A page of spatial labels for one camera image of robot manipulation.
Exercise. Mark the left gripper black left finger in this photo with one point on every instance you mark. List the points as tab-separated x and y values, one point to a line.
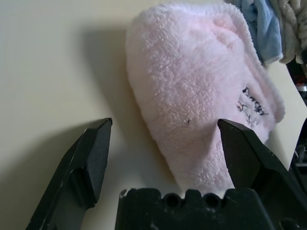
81	172

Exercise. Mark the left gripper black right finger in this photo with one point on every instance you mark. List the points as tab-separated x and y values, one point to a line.
251	163

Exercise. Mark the pink towel with Ducks embroidery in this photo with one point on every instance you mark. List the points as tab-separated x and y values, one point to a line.
187	83

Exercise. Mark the light blue terry towel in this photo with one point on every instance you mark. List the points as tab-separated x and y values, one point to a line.
266	31

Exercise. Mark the beige terry towel with label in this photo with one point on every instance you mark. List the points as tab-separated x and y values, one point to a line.
292	24

